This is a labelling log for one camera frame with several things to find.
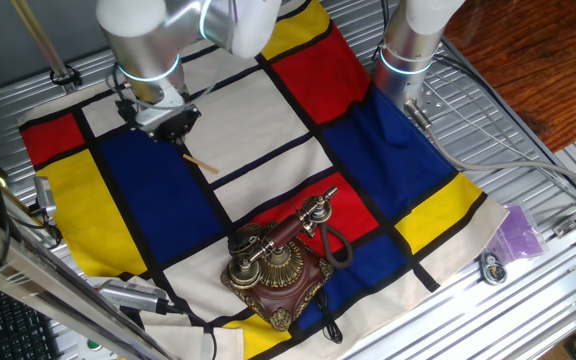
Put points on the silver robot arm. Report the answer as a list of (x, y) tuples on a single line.
[(138, 50)]

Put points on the red blue yellow grid cloth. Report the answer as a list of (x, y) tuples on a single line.
[(158, 200)]

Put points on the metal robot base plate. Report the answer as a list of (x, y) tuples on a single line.
[(430, 100)]

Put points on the small round metal disc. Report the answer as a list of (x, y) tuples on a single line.
[(493, 270)]

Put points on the aluminium frame bar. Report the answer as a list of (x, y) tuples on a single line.
[(43, 270)]

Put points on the metal pole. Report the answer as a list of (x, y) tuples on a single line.
[(43, 42)]

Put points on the purple plastic bag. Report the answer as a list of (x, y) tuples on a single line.
[(518, 232)]

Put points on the gray box green button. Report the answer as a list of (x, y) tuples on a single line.
[(93, 347)]

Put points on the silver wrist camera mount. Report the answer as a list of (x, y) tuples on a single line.
[(160, 112)]

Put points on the short wooden stick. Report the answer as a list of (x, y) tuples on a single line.
[(200, 164)]

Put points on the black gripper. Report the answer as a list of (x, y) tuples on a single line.
[(178, 125)]

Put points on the silver camera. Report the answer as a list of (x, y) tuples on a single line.
[(128, 296)]

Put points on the black keyboard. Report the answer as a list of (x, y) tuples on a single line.
[(13, 325)]

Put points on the black pole clamp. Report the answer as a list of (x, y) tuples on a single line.
[(65, 76)]

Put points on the brass brown phone handset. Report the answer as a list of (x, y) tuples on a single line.
[(285, 232)]

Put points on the small gray camera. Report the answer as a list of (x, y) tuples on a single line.
[(44, 195)]

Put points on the brown wooden tabletop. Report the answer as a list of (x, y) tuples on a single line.
[(533, 60)]

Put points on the antique brass rotary telephone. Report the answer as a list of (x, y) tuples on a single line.
[(288, 295)]

